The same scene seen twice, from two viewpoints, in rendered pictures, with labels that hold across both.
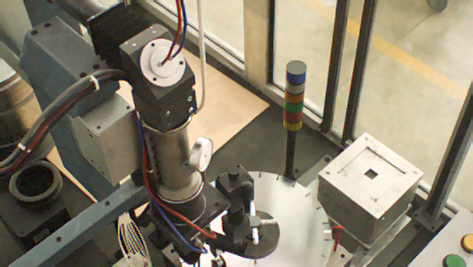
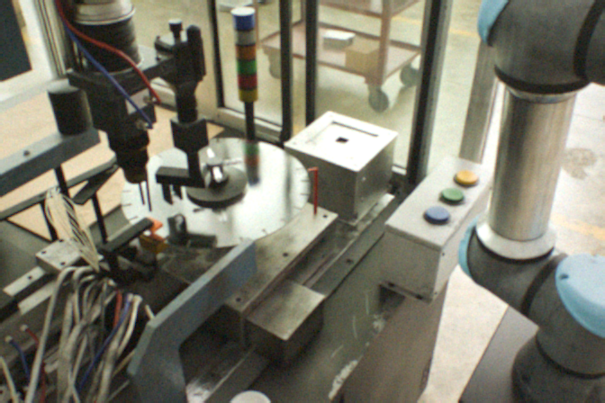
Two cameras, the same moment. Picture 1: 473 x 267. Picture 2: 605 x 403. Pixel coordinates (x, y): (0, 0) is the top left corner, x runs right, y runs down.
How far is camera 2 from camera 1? 0.58 m
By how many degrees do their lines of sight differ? 17
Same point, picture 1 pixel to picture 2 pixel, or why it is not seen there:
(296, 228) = (266, 175)
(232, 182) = (176, 39)
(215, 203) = (156, 58)
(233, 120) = not seen: hidden behind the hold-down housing
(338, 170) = (305, 139)
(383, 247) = (370, 222)
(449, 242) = (441, 181)
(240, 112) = not seen: hidden behind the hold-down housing
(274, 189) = (235, 149)
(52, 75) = not seen: outside the picture
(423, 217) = (406, 193)
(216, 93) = (166, 125)
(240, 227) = (194, 126)
